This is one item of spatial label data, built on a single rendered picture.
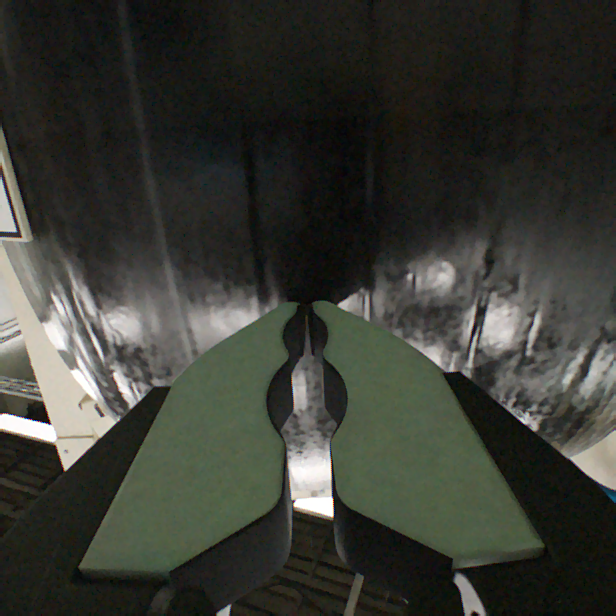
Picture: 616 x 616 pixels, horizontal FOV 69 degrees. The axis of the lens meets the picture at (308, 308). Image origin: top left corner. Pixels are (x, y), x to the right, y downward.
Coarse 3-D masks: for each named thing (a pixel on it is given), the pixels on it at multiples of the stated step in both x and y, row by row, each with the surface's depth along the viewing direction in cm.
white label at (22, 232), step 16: (0, 128) 13; (0, 144) 13; (0, 160) 13; (0, 176) 13; (0, 192) 13; (16, 192) 13; (0, 208) 14; (16, 208) 13; (0, 224) 14; (16, 224) 14; (16, 240) 14
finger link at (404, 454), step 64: (320, 320) 11; (384, 384) 9; (448, 384) 9; (384, 448) 8; (448, 448) 7; (384, 512) 6; (448, 512) 6; (512, 512) 6; (384, 576) 7; (448, 576) 6
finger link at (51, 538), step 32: (128, 416) 9; (96, 448) 8; (128, 448) 8; (64, 480) 7; (96, 480) 7; (32, 512) 7; (64, 512) 7; (96, 512) 7; (0, 544) 6; (32, 544) 6; (64, 544) 6; (0, 576) 6; (32, 576) 6; (64, 576) 6; (0, 608) 6; (32, 608) 6; (64, 608) 6; (96, 608) 6; (128, 608) 6; (160, 608) 6
